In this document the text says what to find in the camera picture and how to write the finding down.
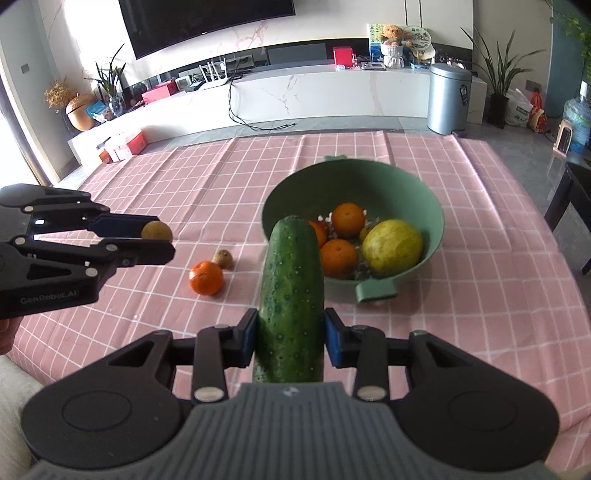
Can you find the small brown kiwi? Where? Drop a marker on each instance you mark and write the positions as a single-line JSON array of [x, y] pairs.
[[223, 258], [159, 230]]

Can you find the pink and red boxes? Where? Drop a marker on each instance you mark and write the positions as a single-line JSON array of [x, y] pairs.
[[124, 145]]

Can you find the white router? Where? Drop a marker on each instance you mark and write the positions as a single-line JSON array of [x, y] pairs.
[[213, 74]]

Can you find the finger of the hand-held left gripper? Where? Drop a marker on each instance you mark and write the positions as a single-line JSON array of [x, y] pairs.
[[138, 254], [120, 225]]

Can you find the green picture card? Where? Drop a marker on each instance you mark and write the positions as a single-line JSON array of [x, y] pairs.
[[375, 41]]

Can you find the round printed fan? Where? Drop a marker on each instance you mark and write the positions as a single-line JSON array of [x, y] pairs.
[[418, 41]]

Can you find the green leafy plant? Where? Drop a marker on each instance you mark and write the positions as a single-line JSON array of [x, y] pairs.
[[579, 27]]

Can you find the white plastic bag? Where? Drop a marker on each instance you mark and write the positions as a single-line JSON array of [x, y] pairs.
[[519, 110]]

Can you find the red bag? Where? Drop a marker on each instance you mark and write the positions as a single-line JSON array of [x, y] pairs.
[[538, 115]]

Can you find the dried yellow flowers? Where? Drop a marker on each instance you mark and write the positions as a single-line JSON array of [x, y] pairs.
[[60, 92]]

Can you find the person's left hand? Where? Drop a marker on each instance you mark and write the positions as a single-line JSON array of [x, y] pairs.
[[8, 334]]

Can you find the flat red box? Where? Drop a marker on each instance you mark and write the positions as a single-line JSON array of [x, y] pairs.
[[159, 91]]

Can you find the blue packet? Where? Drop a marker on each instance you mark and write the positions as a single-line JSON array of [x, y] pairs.
[[98, 110]]

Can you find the brown teddy bear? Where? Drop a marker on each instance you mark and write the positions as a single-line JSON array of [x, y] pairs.
[[391, 33]]

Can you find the white box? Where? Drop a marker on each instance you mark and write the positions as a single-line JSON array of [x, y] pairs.
[[479, 99]]

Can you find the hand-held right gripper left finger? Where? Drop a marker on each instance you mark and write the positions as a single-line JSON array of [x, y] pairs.
[[247, 339]]

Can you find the small white device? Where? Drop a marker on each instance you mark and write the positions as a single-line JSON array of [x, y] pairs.
[[183, 83]]

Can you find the silver trash can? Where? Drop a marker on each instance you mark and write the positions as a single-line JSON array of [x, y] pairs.
[[449, 99]]

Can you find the black television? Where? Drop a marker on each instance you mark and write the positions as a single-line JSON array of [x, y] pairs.
[[207, 23]]

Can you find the pink checkered tablecloth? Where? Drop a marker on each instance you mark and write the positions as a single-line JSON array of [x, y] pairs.
[[485, 277]]

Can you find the pink stand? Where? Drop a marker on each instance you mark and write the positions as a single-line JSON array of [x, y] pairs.
[[563, 137]]

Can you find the upright red box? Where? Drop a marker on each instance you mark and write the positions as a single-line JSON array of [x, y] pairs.
[[343, 57]]

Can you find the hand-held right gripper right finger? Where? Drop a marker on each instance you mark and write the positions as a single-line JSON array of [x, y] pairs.
[[333, 341]]

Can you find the green colander bowl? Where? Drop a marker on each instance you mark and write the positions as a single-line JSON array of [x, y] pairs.
[[295, 194]]

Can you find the potted plant in glass vase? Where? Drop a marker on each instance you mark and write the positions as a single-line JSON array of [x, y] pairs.
[[111, 87]]

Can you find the blue water bottle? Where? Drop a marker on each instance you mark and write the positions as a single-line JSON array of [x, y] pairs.
[[579, 120]]

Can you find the potted plant in black pot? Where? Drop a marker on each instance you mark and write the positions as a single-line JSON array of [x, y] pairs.
[[498, 108]]

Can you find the orange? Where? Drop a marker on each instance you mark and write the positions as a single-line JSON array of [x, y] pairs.
[[348, 219], [339, 258], [322, 235], [206, 278]]

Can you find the white marble television cabinet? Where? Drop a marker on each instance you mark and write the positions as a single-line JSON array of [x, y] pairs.
[[323, 92]]

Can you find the round orange vase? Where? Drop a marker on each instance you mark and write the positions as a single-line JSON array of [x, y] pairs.
[[81, 113]]

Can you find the dark side table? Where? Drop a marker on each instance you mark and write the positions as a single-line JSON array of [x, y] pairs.
[[570, 203]]

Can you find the beige cloth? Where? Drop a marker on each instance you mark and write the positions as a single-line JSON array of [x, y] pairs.
[[16, 406]]

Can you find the yellow-green pomelo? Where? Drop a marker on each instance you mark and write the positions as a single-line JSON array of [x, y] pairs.
[[392, 247]]

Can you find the green cucumber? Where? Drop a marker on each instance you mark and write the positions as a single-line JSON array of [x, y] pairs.
[[291, 295]]

